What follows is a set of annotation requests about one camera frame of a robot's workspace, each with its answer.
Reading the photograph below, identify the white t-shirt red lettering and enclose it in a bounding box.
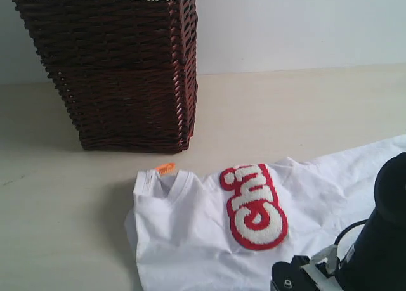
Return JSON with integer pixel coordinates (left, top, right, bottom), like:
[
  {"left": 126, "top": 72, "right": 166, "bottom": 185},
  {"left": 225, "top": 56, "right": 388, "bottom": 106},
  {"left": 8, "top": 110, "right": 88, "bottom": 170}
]
[{"left": 124, "top": 136, "right": 405, "bottom": 290}]

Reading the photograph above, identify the brown wicker basket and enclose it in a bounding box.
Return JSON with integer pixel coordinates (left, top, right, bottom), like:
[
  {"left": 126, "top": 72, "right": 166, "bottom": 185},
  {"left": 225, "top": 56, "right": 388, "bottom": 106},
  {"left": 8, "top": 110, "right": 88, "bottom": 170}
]
[{"left": 13, "top": 0, "right": 198, "bottom": 153}]

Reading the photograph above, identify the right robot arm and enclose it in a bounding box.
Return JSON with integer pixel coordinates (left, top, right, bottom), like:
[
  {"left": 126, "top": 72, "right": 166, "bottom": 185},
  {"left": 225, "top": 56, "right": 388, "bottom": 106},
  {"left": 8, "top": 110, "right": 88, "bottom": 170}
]
[{"left": 337, "top": 153, "right": 405, "bottom": 291}]

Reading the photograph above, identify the orange clothing tag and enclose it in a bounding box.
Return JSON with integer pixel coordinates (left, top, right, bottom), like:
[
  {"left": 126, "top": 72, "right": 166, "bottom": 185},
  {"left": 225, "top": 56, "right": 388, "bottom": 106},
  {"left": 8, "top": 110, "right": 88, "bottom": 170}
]
[{"left": 155, "top": 162, "right": 176, "bottom": 175}]

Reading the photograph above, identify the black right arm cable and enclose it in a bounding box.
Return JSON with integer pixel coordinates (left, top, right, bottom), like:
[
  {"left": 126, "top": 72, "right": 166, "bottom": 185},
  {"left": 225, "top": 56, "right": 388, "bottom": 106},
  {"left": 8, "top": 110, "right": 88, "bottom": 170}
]
[{"left": 333, "top": 219, "right": 369, "bottom": 247}]

